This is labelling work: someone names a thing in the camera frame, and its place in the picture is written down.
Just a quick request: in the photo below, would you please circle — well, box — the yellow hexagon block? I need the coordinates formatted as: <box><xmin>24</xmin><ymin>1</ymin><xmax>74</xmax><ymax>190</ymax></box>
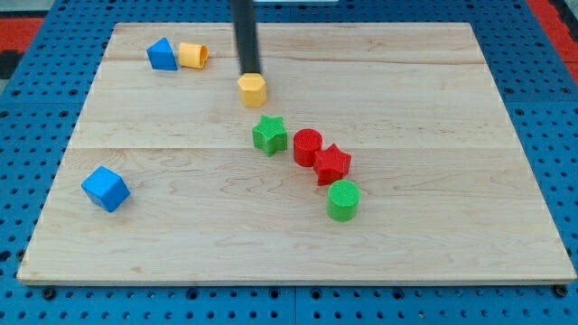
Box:
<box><xmin>238</xmin><ymin>73</ymin><xmax>267</xmax><ymax>108</ymax></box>

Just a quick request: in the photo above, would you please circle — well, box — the yellow heart block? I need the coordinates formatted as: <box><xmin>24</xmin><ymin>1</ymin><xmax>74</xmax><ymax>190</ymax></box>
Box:
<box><xmin>178</xmin><ymin>42</ymin><xmax>209</xmax><ymax>70</ymax></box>

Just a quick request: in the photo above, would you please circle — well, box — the red cylinder block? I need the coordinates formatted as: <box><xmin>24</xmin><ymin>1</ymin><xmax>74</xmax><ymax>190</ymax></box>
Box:
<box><xmin>293</xmin><ymin>128</ymin><xmax>322</xmax><ymax>167</ymax></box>

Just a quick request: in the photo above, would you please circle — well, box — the green star block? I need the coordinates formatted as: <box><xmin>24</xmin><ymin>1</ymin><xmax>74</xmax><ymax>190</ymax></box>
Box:
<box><xmin>252</xmin><ymin>115</ymin><xmax>288</xmax><ymax>156</ymax></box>

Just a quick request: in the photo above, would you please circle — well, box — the red star block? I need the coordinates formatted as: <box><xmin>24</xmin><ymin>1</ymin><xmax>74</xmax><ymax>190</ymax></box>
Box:
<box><xmin>313</xmin><ymin>144</ymin><xmax>352</xmax><ymax>186</ymax></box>

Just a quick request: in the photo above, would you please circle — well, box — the green cylinder block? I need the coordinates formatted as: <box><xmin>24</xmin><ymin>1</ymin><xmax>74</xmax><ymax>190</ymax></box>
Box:
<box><xmin>326</xmin><ymin>180</ymin><xmax>360</xmax><ymax>222</ymax></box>

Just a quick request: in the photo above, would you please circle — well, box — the wooden board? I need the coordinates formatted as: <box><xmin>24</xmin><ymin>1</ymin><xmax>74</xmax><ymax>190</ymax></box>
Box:
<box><xmin>17</xmin><ymin>23</ymin><xmax>576</xmax><ymax>286</ymax></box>

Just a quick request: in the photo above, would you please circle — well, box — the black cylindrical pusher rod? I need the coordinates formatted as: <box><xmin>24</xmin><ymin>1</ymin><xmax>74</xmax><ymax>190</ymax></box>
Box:
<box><xmin>230</xmin><ymin>0</ymin><xmax>261</xmax><ymax>74</ymax></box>

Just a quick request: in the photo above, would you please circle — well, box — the blue triangle block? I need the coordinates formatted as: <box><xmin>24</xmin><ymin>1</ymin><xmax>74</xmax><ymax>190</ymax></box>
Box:
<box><xmin>146</xmin><ymin>37</ymin><xmax>178</xmax><ymax>70</ymax></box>

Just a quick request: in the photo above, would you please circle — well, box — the blue cube block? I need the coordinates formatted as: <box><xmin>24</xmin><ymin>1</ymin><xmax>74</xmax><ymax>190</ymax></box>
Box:
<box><xmin>81</xmin><ymin>166</ymin><xmax>130</xmax><ymax>212</ymax></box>

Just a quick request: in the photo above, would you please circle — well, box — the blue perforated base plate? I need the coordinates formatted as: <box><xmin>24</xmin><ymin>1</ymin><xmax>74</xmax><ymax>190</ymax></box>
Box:
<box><xmin>1</xmin><ymin>1</ymin><xmax>577</xmax><ymax>324</ymax></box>

